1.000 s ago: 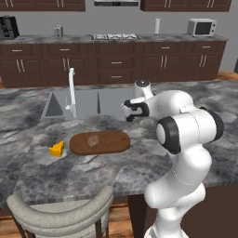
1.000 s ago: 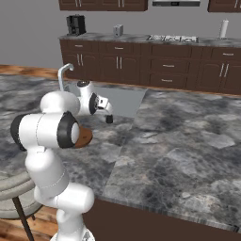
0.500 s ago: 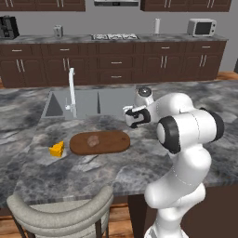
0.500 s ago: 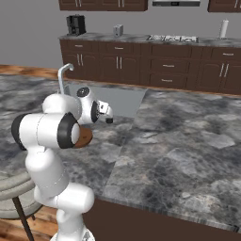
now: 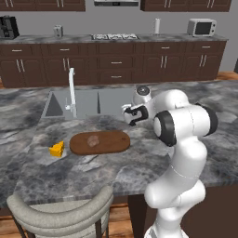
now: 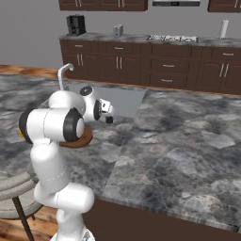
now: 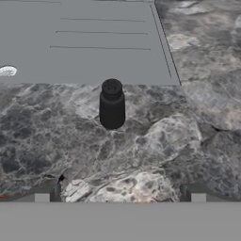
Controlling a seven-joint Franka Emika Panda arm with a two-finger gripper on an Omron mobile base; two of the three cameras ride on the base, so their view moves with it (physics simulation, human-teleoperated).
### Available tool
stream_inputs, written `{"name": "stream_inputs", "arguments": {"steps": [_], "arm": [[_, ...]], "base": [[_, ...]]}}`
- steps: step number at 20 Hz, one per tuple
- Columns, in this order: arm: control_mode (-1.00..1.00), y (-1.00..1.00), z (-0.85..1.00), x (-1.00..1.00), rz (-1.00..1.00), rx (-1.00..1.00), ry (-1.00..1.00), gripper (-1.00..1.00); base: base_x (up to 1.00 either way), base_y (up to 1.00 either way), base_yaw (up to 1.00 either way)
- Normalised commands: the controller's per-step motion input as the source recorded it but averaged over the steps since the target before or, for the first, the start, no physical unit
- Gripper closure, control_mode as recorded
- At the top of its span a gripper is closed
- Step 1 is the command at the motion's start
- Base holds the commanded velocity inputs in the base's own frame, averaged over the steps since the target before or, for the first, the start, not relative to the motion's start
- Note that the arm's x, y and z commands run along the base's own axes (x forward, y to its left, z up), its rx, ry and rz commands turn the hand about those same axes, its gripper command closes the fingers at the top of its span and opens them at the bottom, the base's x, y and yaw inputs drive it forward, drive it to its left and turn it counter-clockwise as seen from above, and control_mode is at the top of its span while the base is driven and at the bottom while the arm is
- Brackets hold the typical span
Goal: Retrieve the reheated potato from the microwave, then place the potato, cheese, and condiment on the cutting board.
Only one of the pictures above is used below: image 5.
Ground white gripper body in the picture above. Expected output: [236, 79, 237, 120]
[121, 103, 138, 125]

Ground brown oval cutting board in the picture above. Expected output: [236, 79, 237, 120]
[69, 130, 131, 156]

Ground brown potato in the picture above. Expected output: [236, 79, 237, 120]
[86, 135, 100, 148]

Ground yellow cheese wedge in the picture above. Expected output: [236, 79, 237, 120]
[48, 140, 65, 158]

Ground white microwave oven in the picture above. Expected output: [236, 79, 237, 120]
[187, 18, 218, 38]

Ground grey sink basin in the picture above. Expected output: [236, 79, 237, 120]
[40, 87, 141, 121]

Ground dark brown base cupboards run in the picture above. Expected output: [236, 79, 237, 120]
[0, 40, 229, 89]

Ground white sink tap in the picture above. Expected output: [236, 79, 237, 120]
[64, 67, 78, 119]

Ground grey hob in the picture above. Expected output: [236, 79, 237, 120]
[90, 33, 139, 41]

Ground white paper towel roll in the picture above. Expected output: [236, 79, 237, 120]
[153, 17, 162, 35]

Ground grey range hood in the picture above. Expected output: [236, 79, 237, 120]
[93, 0, 140, 7]

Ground grey cushioned chair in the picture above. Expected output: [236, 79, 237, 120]
[6, 185, 115, 238]

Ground dark brown island cabinet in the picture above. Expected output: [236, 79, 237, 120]
[127, 184, 238, 238]

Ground dark brown wall cupboards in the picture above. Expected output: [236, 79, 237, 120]
[0, 0, 86, 13]
[139, 0, 232, 13]

